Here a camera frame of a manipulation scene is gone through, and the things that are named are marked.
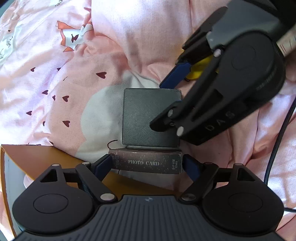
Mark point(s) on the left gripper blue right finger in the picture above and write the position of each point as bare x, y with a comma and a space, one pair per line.
202, 175

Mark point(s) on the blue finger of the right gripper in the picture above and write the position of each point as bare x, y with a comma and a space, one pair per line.
172, 116
176, 75

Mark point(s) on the yellow plastic toy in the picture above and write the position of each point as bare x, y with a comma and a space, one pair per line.
197, 69

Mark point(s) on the pink cloud pattern duvet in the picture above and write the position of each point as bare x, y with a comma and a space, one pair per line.
70, 95

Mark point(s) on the photo card box dark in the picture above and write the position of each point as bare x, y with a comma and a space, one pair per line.
147, 161

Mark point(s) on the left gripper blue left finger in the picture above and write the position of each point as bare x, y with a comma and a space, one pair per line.
92, 175

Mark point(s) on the orange white cardboard box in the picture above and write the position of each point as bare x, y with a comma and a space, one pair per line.
21, 165

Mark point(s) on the black textured box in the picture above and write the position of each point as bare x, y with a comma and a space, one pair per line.
140, 107

